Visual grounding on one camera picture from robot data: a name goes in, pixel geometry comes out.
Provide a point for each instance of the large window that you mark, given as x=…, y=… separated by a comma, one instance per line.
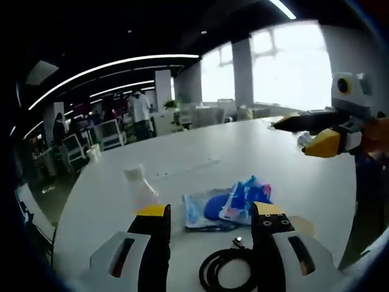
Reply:
x=288, y=67

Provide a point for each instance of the person's right hand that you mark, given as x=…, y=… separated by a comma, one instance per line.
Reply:
x=378, y=137

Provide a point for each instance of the clear plastic bottle red label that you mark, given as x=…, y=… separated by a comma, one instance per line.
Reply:
x=141, y=188

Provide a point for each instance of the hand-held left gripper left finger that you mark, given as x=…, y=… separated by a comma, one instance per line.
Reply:
x=152, y=258

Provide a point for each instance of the blue white packet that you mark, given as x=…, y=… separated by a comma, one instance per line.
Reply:
x=243, y=194

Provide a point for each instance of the white cup stack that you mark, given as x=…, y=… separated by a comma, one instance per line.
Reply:
x=93, y=153

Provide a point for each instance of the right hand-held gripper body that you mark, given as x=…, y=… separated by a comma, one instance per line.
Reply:
x=358, y=97

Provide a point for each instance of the white round table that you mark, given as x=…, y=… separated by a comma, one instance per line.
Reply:
x=197, y=143

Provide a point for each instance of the white chair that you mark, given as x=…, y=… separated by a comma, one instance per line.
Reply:
x=109, y=134
x=74, y=152

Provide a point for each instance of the green potted plant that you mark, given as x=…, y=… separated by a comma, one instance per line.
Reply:
x=171, y=104

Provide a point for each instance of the white cabinet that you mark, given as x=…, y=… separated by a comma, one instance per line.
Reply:
x=165, y=121

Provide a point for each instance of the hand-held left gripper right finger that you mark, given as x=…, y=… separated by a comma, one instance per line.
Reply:
x=270, y=258

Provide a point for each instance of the blue plastic bag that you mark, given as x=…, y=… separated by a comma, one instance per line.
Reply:
x=193, y=213

